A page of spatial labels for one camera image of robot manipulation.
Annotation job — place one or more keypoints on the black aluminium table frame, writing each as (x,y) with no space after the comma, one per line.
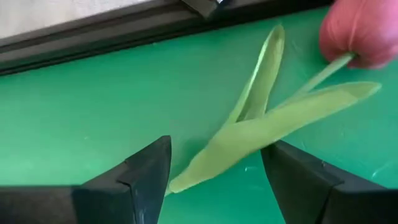
(93,40)

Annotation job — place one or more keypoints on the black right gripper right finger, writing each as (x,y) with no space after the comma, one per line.
(326,199)

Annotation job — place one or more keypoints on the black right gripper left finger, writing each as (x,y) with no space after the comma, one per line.
(93,202)

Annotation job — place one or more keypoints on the pink artificial tulip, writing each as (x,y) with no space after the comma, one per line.
(264,127)

